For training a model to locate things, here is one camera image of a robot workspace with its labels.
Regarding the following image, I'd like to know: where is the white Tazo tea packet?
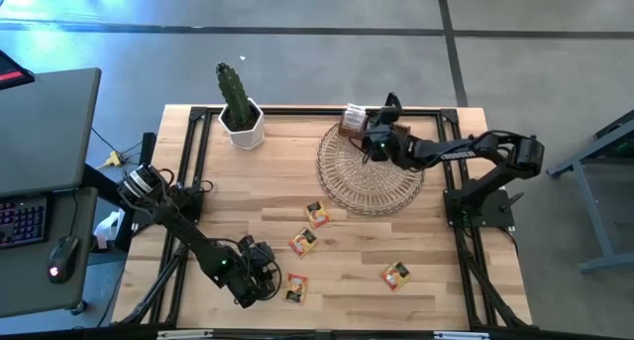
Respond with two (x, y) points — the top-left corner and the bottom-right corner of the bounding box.
(343, 102), (369, 133)

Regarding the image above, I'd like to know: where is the orange yellow tea packet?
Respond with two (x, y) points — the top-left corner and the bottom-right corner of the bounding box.
(287, 227), (320, 258)
(283, 273), (310, 304)
(380, 261), (412, 292)
(303, 200), (332, 230)

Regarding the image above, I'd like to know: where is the round woven placemat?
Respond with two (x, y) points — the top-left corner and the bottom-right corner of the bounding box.
(315, 123), (426, 217)

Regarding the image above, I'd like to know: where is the white faceted planter pot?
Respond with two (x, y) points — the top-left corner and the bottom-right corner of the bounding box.
(217, 97), (266, 151)

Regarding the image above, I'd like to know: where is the tall green cactus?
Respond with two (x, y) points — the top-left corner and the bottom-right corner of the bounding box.
(214, 60), (254, 132)

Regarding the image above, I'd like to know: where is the white crumpled sheet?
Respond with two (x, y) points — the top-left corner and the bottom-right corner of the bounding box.
(92, 209), (126, 251)

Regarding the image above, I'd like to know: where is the black clamp stand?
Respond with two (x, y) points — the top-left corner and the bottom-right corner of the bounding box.
(140, 131), (159, 166)

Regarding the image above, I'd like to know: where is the yellow power plug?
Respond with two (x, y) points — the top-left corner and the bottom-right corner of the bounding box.
(102, 150), (125, 170)

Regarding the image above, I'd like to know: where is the black computer mouse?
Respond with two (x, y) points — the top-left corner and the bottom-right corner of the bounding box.
(47, 235), (81, 285)

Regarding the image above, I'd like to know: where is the grey keyboard desk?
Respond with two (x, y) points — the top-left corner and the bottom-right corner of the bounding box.
(0, 185), (100, 320)

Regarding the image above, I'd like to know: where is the backlit black keyboard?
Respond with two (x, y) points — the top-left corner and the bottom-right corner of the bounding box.
(0, 194), (50, 251)

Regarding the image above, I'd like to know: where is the grey desk top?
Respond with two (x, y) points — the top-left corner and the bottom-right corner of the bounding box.
(0, 66), (103, 198)

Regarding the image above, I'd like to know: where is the black device red strip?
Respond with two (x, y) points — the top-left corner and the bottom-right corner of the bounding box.
(0, 49), (37, 92)

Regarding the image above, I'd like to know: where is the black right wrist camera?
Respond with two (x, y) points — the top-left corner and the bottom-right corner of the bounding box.
(378, 104), (404, 128)

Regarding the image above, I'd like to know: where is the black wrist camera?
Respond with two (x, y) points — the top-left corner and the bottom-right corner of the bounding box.
(236, 234), (277, 268)
(378, 104), (404, 128)

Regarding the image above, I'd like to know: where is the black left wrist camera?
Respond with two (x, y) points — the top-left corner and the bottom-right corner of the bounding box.
(236, 234), (277, 268)

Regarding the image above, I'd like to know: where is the silver bracket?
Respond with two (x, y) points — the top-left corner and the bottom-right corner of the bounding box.
(157, 329), (215, 340)
(433, 330), (490, 340)

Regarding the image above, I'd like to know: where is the black aluminium table frame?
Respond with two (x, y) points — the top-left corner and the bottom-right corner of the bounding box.
(112, 105), (535, 330)

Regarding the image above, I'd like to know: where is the grey metal table frame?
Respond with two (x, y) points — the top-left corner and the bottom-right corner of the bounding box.
(546, 108), (634, 276)

